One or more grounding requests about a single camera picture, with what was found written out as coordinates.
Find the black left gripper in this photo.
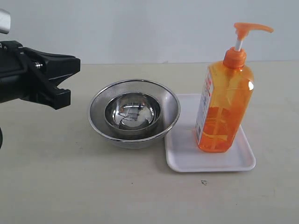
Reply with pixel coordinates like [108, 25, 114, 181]
[0, 41, 81, 110]

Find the orange dish soap pump bottle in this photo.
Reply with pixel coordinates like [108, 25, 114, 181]
[195, 22, 274, 153]

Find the steel mesh colander basin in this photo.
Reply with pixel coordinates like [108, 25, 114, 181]
[87, 79, 181, 149]

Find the white rectangular plastic tray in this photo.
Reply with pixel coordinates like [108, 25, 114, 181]
[164, 94, 256, 173]

